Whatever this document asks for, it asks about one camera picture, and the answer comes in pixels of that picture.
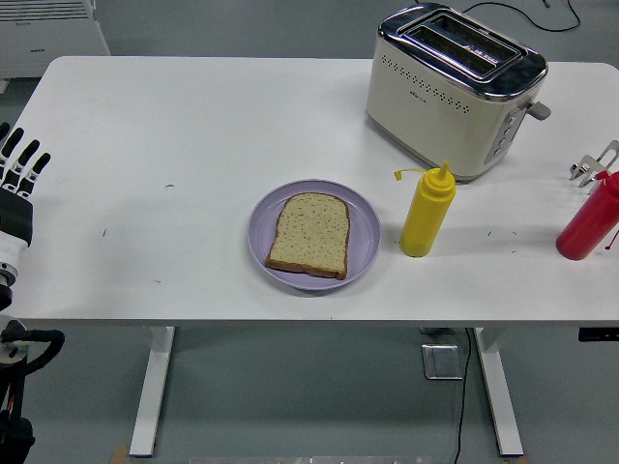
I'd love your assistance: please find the white table leg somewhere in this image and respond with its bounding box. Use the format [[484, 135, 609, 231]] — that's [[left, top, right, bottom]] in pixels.
[[128, 326, 176, 458], [472, 327, 525, 458]]

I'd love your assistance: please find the white heater appliance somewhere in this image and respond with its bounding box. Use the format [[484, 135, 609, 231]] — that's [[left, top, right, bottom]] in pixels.
[[0, 0, 111, 93]]

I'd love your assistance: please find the silver metal rack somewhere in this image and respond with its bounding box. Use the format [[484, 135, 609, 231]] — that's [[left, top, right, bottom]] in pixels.
[[568, 139, 619, 194]]

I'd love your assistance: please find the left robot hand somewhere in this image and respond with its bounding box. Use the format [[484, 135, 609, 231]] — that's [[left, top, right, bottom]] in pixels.
[[0, 121, 52, 272]]

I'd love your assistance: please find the slice of bread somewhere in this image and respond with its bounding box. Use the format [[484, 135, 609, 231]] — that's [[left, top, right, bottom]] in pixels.
[[264, 191, 351, 280]]

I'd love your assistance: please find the yellow squeeze bottle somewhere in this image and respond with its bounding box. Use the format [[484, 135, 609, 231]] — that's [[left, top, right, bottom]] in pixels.
[[394, 159, 458, 258]]

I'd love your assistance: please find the cream and chrome toaster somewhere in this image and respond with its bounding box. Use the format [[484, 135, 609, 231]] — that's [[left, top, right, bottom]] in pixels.
[[364, 2, 552, 184]]

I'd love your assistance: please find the black floor cable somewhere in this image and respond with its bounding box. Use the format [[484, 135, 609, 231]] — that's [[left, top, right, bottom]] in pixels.
[[452, 328, 473, 464]]

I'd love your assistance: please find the metal floor socket plate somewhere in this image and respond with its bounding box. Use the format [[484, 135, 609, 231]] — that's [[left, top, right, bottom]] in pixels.
[[420, 342, 464, 381]]

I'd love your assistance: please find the black toaster power cord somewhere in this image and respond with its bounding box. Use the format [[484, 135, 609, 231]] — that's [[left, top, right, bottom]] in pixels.
[[458, 0, 581, 34]]

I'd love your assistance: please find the purple plate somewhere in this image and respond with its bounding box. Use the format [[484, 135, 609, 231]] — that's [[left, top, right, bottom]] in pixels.
[[248, 179, 383, 292]]

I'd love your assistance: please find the red squeeze bottle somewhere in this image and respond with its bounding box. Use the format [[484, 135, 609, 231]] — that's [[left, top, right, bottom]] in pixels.
[[554, 168, 619, 262]]

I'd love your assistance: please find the black table control panel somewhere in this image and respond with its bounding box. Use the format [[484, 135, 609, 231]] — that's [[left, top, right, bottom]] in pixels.
[[577, 327, 619, 342]]

